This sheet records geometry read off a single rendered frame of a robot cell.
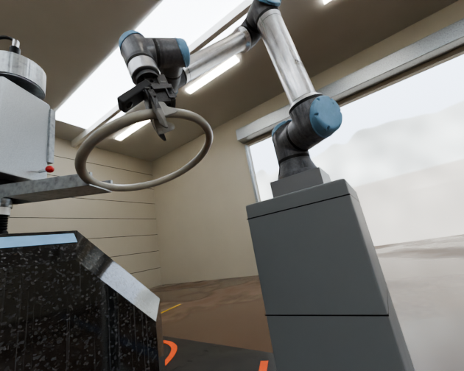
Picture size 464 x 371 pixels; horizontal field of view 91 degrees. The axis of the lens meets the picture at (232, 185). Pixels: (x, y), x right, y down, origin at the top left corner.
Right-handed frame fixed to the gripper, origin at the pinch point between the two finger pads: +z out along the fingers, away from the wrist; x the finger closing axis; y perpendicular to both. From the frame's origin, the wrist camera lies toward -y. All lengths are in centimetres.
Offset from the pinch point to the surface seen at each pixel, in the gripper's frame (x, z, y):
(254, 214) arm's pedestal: 27.7, 27.3, 30.7
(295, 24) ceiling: 115, -250, 312
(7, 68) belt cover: 37, -71, -41
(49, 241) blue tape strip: 10.9, 17.6, -32.1
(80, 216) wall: 559, -207, -101
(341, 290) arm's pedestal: 12, 63, 38
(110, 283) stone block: 13.9, 31.9, -23.0
